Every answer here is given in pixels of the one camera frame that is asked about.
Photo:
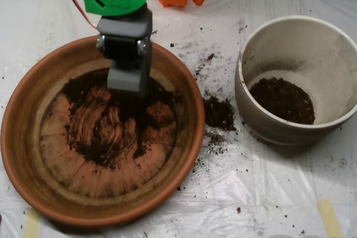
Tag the terracotta clay bowl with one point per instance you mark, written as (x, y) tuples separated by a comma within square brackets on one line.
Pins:
[(22, 137)]

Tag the spilled dark soil heap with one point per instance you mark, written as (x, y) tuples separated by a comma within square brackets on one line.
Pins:
[(217, 112)]

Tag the white ceramic pot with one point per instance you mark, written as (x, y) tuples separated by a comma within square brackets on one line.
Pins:
[(279, 135)]

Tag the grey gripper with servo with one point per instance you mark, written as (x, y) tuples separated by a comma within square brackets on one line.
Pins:
[(122, 28)]

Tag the beige masking tape strip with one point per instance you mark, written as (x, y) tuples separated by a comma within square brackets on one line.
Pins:
[(330, 218), (31, 225)]

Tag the white plastic sheet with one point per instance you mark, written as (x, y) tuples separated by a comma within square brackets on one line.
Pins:
[(251, 179)]

